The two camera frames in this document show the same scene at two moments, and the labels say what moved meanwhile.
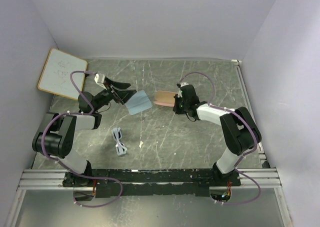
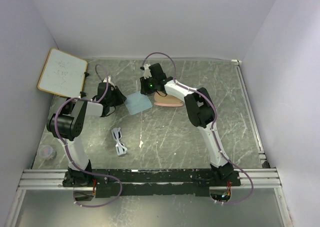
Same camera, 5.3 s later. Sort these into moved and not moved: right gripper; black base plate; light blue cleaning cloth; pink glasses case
Moved: right gripper
Not moved: light blue cleaning cloth; black base plate; pink glasses case
